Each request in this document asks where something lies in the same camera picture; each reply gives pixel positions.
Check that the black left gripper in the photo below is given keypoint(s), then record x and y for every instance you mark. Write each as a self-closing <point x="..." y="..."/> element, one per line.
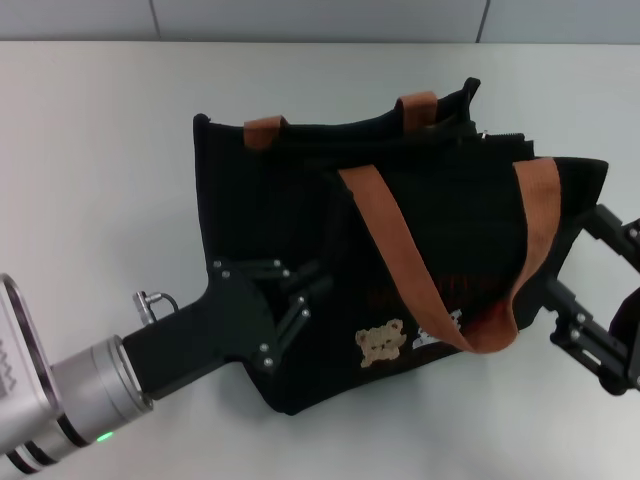
<point x="215" y="325"/>

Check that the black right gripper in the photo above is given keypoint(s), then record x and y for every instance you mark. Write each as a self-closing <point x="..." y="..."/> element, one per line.
<point x="630" y="320"/>

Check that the silver main zipper pull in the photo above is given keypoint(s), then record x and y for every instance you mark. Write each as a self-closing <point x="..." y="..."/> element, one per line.
<point x="484" y="135"/>

